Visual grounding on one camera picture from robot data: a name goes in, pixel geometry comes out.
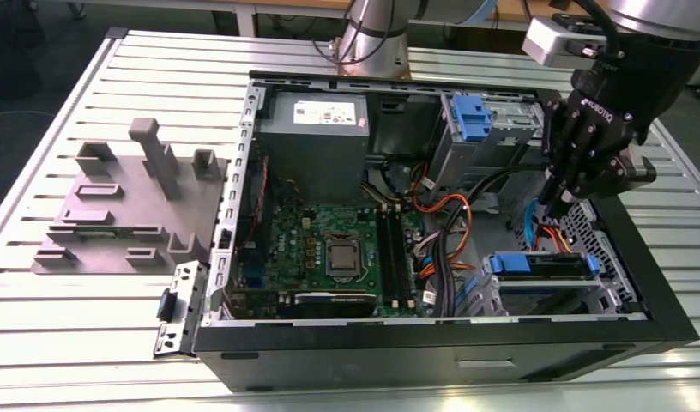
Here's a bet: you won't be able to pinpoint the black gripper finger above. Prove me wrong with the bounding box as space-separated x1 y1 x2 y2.
547 119 659 218
537 96 601 215

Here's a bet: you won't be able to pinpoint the orange wire with black connector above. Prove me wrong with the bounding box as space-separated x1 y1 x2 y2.
537 212 575 255

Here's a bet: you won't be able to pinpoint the hard disk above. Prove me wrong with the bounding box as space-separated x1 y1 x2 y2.
467 251 603 301

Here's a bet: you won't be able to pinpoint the metal disk bay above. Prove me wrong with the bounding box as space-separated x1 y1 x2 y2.
479 250 622 318

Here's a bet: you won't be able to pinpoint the blue plastic drive latch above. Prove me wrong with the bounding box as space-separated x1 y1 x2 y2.
450 94 495 142

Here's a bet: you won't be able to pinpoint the metal optical drive cage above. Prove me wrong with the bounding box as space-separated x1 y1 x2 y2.
429 90 561 192

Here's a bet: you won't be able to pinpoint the black RAM slot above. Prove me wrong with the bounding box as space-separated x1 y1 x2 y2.
377 203 403 308
391 203 419 308

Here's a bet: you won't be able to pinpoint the grey power supply unit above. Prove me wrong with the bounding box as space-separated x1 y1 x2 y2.
254 89 374 207

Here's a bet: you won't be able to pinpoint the silver CPU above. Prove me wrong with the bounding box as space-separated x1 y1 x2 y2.
328 243 362 270

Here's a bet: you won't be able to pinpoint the black CPU socket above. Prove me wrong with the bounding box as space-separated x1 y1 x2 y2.
323 233 370 284

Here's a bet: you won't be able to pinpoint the green motherboard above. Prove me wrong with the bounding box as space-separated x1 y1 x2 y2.
230 201 441 321

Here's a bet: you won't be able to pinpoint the black graphics card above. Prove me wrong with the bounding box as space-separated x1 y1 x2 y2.
223 288 382 321

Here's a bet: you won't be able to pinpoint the black open PC case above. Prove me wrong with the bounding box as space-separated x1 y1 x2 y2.
190 70 700 394

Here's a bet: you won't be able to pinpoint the grey parts rack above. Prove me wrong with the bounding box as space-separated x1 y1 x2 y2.
28 116 227 276

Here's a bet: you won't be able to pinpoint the green RAM stick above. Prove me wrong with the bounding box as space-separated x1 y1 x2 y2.
68 228 132 240

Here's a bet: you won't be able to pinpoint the black office chair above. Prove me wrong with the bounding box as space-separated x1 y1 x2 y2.
0 0 48 102

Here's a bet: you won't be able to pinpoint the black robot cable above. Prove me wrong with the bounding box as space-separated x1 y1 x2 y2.
573 0 626 59

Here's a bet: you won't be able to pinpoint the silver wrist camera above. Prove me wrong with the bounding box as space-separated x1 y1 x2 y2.
521 13 609 69

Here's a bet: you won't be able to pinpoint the blue data wire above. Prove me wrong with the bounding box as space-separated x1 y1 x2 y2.
523 197 550 252

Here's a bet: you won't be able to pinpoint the yellow black power wires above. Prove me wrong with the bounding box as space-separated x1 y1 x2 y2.
359 179 415 206

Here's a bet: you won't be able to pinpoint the thick black cable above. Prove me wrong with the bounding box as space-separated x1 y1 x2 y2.
433 162 551 318

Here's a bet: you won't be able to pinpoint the orange wire bundle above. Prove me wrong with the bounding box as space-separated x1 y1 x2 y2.
413 192 479 280

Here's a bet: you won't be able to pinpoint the thin red wire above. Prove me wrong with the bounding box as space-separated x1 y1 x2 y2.
247 154 271 251

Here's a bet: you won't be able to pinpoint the white table frame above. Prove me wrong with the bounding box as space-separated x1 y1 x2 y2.
212 0 351 39

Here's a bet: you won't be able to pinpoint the metal expansion slot bracket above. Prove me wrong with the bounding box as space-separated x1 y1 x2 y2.
152 259 212 360

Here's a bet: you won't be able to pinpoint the black blue bracket latch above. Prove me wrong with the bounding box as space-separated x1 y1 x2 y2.
156 288 182 322

